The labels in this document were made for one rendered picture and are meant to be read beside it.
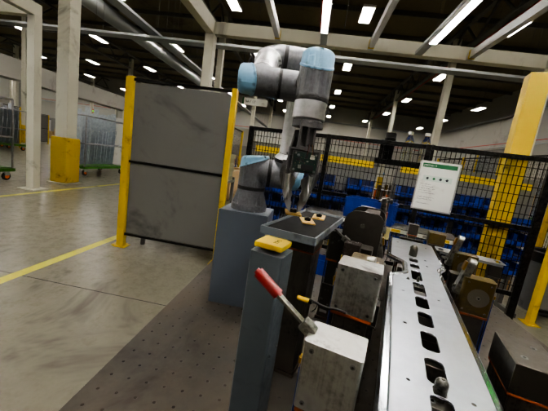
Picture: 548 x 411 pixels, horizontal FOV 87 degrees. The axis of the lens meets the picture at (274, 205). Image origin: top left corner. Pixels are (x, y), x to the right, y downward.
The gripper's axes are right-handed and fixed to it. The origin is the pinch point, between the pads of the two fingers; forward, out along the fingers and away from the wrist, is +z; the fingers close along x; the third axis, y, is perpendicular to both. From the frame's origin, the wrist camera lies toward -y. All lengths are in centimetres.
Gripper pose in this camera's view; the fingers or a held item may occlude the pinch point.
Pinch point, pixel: (293, 205)
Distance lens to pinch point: 71.5
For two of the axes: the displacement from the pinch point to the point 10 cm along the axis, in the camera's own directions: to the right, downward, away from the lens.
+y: -0.1, 1.5, -9.9
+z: -1.5, 9.8, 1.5
